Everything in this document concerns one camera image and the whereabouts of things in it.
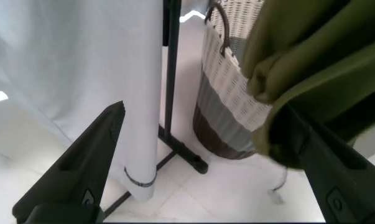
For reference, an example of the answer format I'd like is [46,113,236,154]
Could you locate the white curtain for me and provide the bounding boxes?
[179,0,211,16]

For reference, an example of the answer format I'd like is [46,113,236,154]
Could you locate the green garment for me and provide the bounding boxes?
[239,0,375,205]

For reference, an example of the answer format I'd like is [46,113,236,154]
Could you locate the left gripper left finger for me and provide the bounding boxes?
[12,100,126,224]

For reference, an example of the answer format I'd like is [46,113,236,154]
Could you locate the white laundry basket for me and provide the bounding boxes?
[192,0,272,160]

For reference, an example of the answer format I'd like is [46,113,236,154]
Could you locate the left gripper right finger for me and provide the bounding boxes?
[282,104,375,224]

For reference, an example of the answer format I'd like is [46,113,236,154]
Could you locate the black clothes rack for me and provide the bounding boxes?
[103,0,209,218]

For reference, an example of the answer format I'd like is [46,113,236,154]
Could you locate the pale grey shorts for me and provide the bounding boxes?
[0,0,164,202]

